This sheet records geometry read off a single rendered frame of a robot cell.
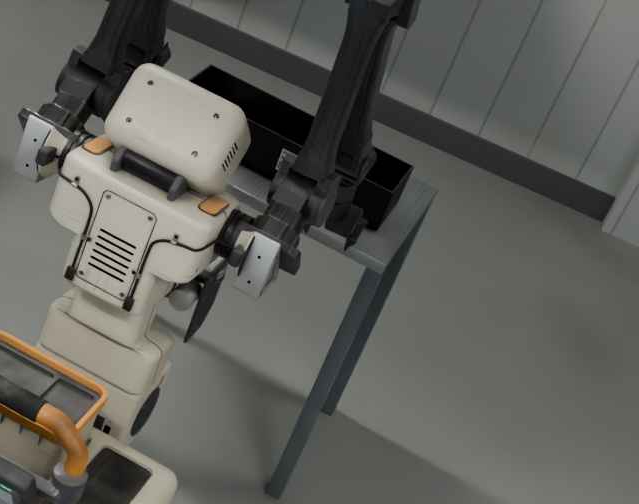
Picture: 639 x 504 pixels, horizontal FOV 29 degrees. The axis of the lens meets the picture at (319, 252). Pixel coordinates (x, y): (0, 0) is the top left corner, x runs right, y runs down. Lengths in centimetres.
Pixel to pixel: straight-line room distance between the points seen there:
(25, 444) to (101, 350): 33
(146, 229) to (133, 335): 25
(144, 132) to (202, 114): 10
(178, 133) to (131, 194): 13
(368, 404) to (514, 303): 95
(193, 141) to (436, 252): 263
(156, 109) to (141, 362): 48
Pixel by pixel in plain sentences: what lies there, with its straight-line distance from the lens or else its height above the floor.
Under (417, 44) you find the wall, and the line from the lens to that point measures 516.
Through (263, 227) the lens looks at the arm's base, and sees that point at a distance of 211.
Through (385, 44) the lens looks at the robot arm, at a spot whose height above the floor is 147.
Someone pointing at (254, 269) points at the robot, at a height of 113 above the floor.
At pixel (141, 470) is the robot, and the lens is 214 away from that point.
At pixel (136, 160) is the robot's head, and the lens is 208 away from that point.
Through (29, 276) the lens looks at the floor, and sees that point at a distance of 379.
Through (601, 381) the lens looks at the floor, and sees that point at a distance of 439.
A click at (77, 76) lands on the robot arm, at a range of 228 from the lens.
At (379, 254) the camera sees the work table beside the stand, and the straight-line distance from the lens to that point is 290.
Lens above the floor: 231
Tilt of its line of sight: 32 degrees down
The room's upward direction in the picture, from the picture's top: 23 degrees clockwise
